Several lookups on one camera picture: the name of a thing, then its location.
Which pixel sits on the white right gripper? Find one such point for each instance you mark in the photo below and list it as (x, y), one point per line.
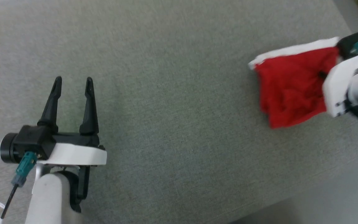
(342, 84)

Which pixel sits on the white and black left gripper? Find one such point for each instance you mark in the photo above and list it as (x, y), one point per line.
(73, 154)

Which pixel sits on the red shorts with white stripes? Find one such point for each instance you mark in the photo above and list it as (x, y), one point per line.
(291, 84)

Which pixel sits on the grey fabric sofa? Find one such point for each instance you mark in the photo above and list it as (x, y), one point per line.
(172, 102)

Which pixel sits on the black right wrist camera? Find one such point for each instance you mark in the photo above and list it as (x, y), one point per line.
(348, 45)

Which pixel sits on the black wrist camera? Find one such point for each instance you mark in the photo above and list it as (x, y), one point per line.
(26, 144)
(348, 45)

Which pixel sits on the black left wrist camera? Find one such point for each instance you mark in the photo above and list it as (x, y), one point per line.
(26, 144)

